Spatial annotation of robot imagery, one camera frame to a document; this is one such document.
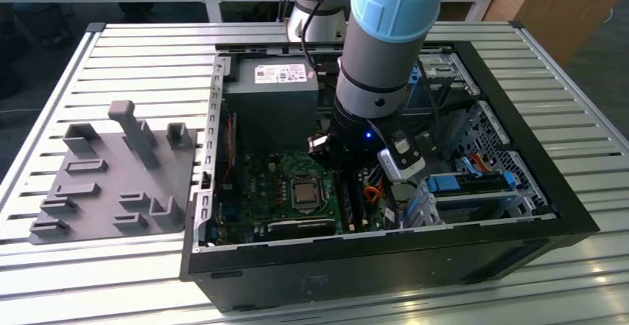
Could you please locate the black installed RAM stick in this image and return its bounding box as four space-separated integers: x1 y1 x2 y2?
351 174 371 228

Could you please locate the silver CPU in socket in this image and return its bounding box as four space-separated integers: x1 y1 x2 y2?
289 179 324 212

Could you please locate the grey power supply unit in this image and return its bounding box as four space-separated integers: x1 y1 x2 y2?
223 57 321 150

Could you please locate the blue disk carrier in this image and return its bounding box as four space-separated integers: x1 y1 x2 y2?
425 172 516 195

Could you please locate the green motherboard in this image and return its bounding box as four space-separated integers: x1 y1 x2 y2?
215 146 395 245

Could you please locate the metal drive cage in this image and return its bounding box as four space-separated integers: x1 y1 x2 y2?
405 51 481 129

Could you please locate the black graphics card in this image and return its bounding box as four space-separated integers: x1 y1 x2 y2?
267 219 339 238

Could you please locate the black open PC case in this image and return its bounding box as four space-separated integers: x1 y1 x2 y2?
178 40 601 313

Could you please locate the grey plastic parts rack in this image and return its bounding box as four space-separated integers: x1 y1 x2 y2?
28 99 199 245

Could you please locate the wooden cabinet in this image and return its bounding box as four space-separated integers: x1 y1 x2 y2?
484 0 629 66

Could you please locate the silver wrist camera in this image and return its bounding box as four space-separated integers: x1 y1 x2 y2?
376 129 427 183

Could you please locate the orange wire bundle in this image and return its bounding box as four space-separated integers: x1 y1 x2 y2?
361 184 389 205

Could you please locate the black cable bundle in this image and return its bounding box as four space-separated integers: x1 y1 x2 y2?
407 81 473 156

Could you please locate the thin red wire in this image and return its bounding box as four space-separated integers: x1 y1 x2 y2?
222 111 238 190

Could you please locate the blue flat data cable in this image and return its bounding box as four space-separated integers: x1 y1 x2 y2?
460 156 499 175

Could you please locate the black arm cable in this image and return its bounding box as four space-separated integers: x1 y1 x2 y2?
277 0 328 77

